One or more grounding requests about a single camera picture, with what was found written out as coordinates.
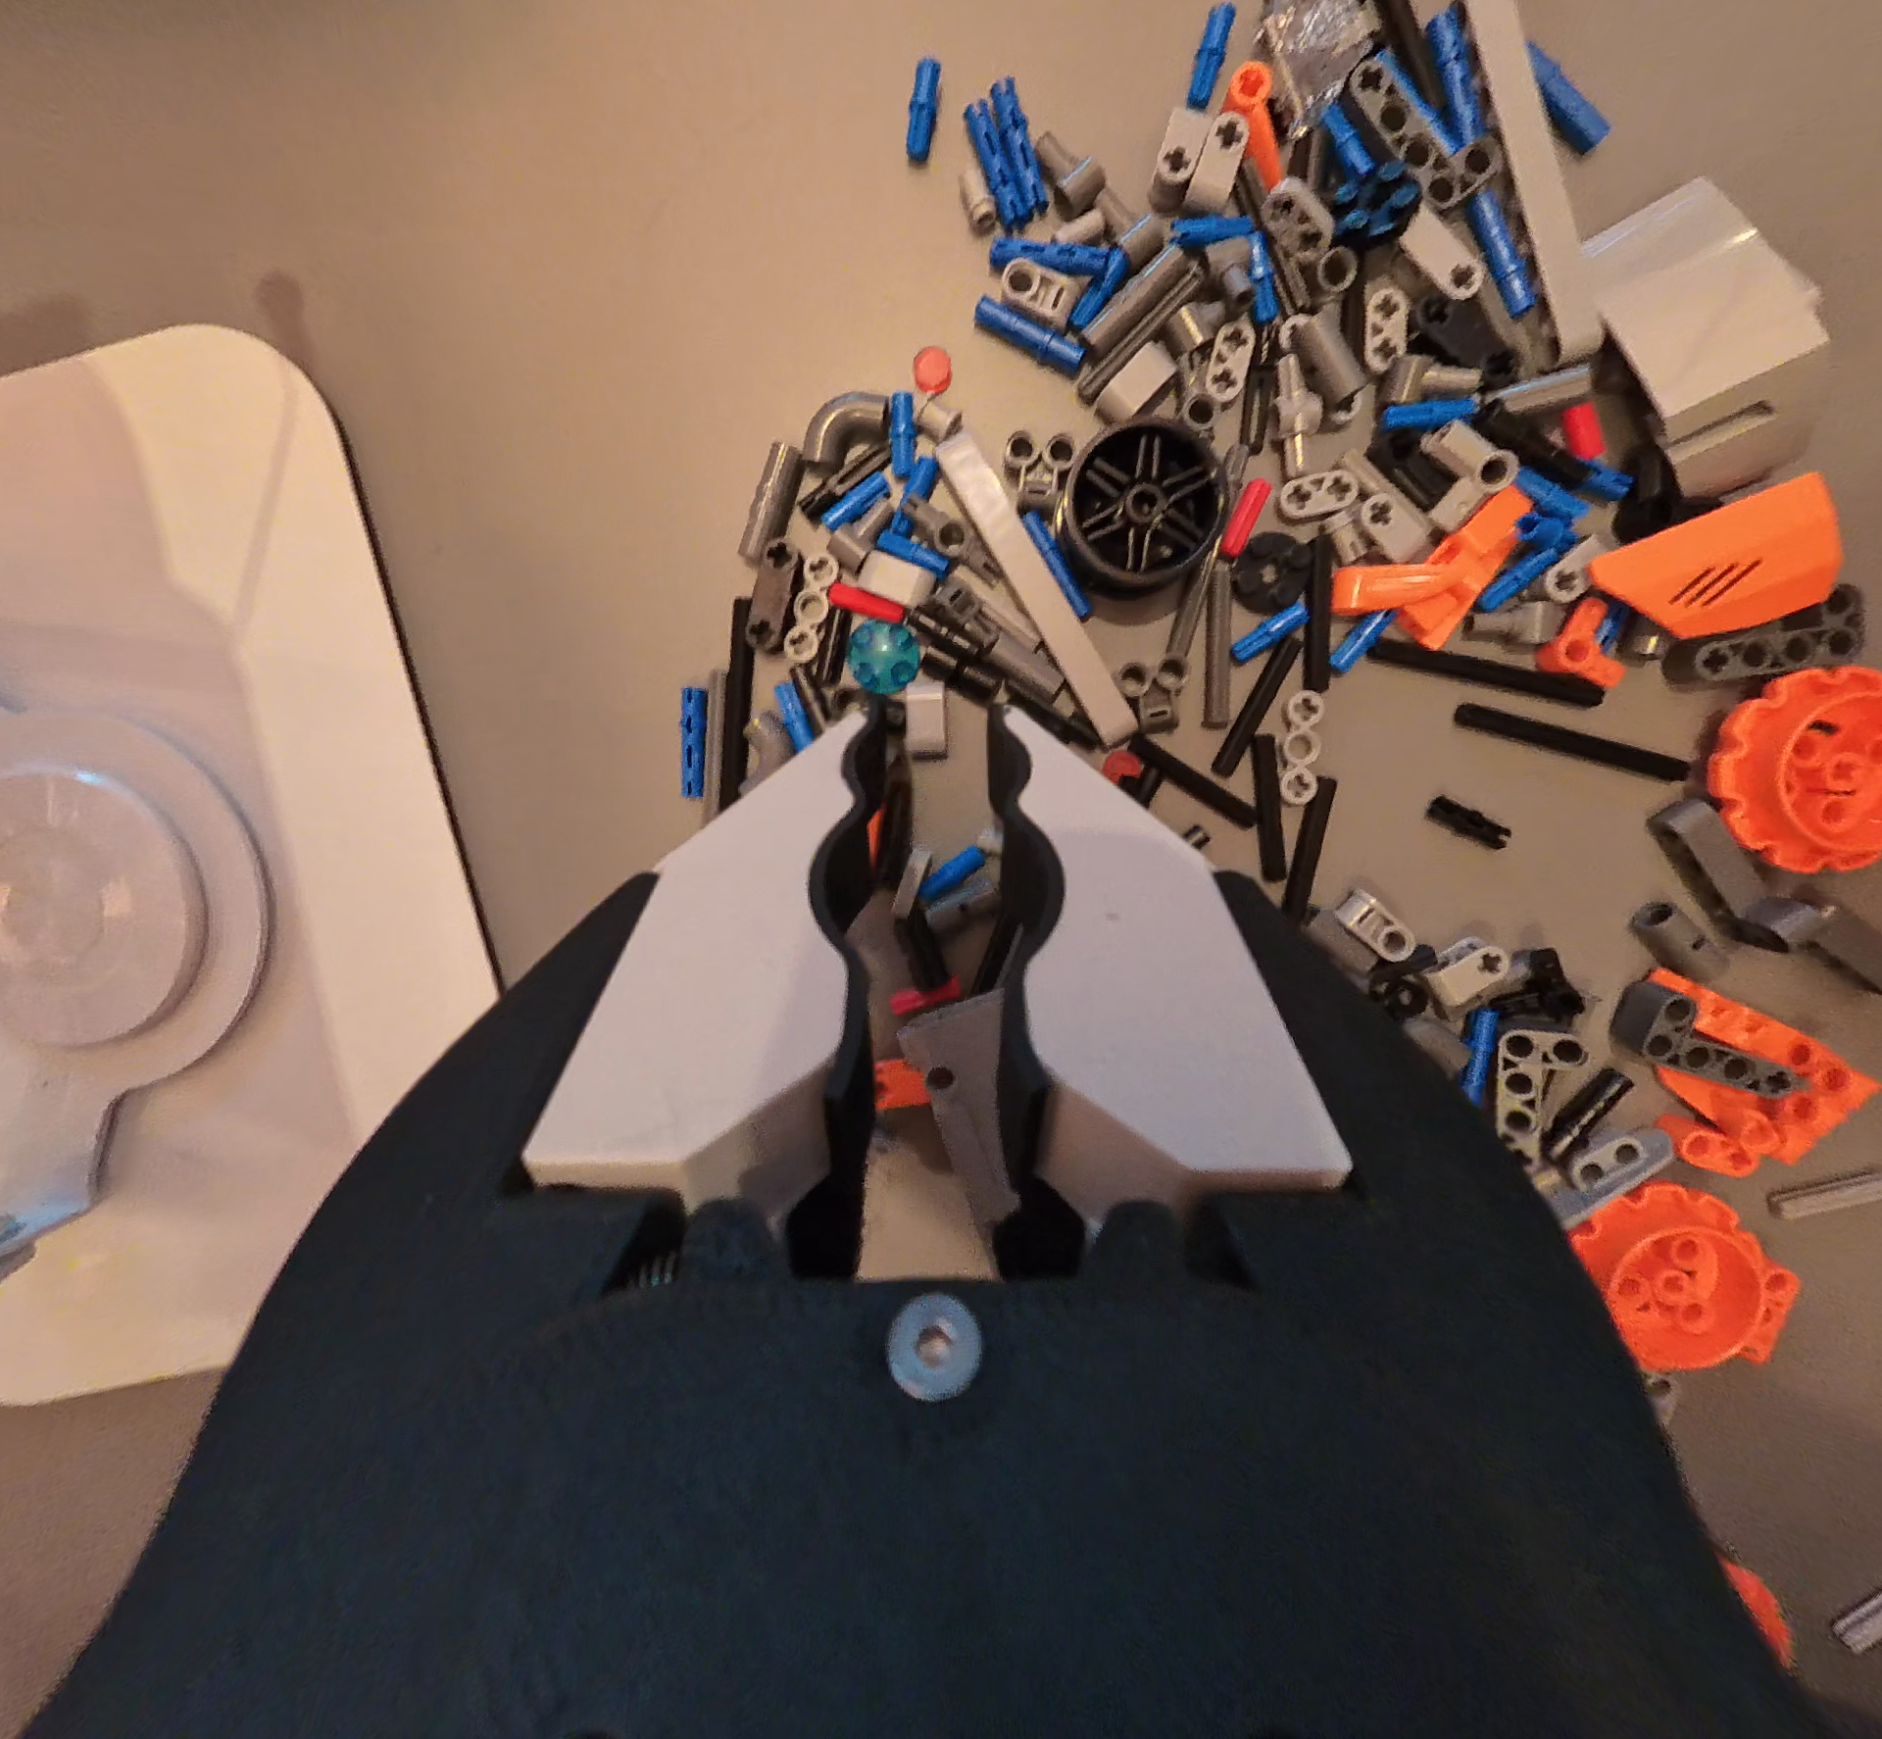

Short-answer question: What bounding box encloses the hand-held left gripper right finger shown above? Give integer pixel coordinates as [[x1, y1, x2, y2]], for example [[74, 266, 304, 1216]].
[[984, 712, 1355, 1216]]

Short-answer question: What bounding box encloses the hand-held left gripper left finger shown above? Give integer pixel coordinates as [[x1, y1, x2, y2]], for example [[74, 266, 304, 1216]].
[[524, 712, 900, 1216]]

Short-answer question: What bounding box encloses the white book stand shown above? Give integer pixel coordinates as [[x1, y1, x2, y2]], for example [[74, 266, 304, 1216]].
[[0, 327, 503, 1409]]

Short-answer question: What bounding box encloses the pile of building kit parts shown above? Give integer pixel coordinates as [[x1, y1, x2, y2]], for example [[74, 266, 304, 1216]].
[[677, 0, 1882, 1388]]

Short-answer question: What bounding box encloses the grey curved panel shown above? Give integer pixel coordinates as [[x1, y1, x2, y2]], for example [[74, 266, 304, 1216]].
[[1583, 180, 1831, 463]]

